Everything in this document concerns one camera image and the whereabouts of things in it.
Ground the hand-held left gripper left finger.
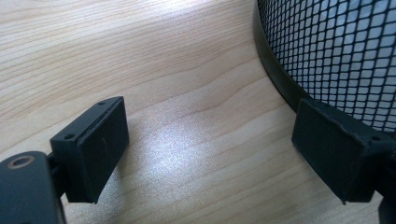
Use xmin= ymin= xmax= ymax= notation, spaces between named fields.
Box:
xmin=49 ymin=95 xmax=131 ymax=204

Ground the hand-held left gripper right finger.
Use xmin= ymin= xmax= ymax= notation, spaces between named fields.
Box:
xmin=290 ymin=97 xmax=396 ymax=205

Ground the black mesh basket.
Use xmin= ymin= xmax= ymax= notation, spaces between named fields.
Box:
xmin=253 ymin=0 xmax=396 ymax=135

